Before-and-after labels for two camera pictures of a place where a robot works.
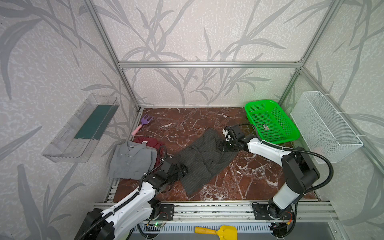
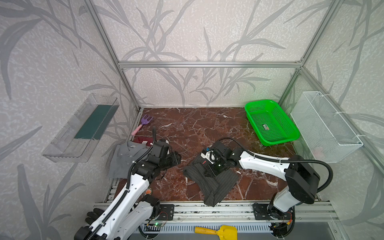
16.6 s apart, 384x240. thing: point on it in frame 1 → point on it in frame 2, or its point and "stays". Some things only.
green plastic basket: x=271 y=124 stays
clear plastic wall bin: x=75 y=141 stays
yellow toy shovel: x=225 y=232 stays
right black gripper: x=229 y=142 → x=208 y=163
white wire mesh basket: x=321 y=129 stays
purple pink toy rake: x=143 y=121 stays
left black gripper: x=179 y=169 → x=173 y=157
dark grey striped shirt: x=204 y=157 → x=215 y=188
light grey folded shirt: x=131 y=160 stays
